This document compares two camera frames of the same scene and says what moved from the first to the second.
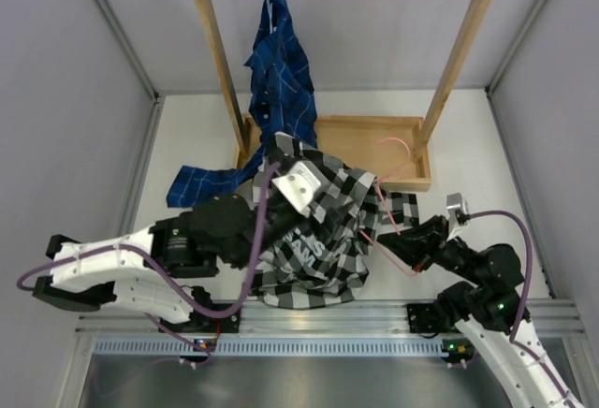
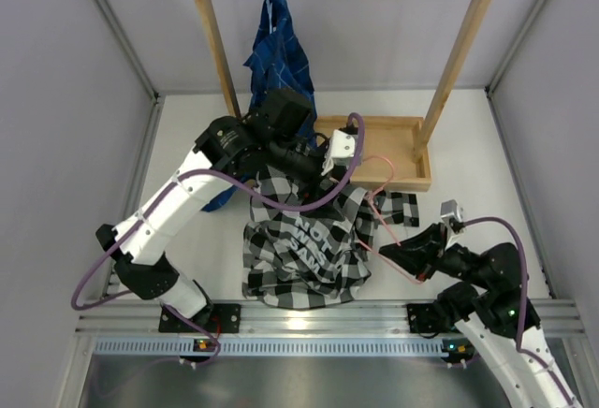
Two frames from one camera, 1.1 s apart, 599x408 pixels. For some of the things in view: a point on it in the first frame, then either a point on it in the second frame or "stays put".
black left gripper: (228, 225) to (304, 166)
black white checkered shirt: (321, 265) stays put
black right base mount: (428, 319) stays put
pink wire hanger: (412, 274) to (384, 223)
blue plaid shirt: (282, 103) stays put
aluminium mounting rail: (363, 317) stays put
